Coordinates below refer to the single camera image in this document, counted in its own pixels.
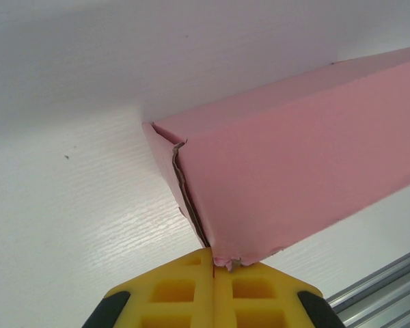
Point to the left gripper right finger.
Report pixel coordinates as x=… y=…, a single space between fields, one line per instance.
x=225 y=300

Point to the slim aluminium rail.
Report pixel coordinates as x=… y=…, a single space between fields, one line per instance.
x=389 y=297

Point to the pink paper box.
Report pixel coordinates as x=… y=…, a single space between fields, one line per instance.
x=294 y=153

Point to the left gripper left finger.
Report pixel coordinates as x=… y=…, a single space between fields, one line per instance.
x=198 y=294

